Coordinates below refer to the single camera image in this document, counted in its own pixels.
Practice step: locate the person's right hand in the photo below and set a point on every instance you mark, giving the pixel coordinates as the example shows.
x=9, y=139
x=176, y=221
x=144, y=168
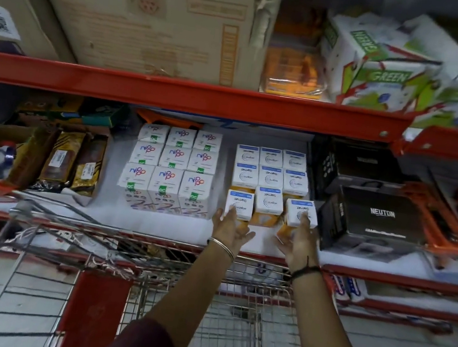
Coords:
x=302, y=250

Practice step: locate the person's left hand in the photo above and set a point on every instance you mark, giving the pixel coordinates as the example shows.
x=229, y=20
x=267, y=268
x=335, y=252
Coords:
x=226, y=231

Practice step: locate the person's left thumb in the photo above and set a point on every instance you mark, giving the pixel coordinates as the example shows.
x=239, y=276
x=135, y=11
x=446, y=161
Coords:
x=247, y=236

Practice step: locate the person's left forearm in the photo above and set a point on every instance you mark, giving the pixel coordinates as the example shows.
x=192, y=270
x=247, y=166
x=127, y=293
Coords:
x=193, y=291

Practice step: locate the yellow brown box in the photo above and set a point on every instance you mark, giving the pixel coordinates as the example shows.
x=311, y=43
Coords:
x=48, y=108

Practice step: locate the white red blue packet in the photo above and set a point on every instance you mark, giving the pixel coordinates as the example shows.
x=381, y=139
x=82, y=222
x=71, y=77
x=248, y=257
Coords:
x=348, y=289

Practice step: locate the black perforated box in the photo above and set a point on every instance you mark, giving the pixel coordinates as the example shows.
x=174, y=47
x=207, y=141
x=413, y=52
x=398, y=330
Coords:
x=356, y=165

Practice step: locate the silver bangle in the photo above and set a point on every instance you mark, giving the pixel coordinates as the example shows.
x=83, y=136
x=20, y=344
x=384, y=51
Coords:
x=222, y=245

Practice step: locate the large brown cardboard box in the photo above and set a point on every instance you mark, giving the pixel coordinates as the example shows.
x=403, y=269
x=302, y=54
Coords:
x=149, y=20

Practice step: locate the orange flat package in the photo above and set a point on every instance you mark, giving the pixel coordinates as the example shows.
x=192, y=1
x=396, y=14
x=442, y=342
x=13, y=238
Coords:
x=168, y=119

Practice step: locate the person's right thumb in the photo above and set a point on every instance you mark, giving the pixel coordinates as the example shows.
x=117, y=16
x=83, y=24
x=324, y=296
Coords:
x=281, y=242

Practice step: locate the white shelf liner sheet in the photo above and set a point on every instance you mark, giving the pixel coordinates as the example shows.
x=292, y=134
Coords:
x=109, y=180

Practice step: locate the brown gold packet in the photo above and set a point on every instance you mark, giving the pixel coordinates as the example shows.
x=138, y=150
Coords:
x=89, y=164
x=59, y=161

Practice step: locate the dark green box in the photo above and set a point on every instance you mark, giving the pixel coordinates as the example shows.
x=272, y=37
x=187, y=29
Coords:
x=106, y=117

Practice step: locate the black box with white print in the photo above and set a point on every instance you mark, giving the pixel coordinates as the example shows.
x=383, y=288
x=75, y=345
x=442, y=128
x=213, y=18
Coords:
x=378, y=216

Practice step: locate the stack of white green-label cartons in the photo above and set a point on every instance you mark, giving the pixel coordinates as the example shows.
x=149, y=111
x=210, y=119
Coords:
x=169, y=166

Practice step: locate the stack of orange packets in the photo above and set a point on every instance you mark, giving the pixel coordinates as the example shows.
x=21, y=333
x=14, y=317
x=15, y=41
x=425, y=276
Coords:
x=294, y=64

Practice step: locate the white yellow small box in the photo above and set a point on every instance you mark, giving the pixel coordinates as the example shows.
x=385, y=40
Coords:
x=299, y=210
x=240, y=202

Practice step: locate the open cardboard tray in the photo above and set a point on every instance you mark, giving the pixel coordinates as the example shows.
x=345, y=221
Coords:
x=30, y=157

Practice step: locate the red metal shelf rack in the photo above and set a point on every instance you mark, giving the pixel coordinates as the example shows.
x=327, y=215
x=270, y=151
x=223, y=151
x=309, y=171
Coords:
x=180, y=95

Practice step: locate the stack of white blue-label cartons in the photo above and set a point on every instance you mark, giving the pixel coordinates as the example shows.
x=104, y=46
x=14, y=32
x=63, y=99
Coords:
x=271, y=173

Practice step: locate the person's right forearm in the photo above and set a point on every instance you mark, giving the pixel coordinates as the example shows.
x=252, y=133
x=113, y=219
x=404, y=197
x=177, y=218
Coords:
x=318, y=319

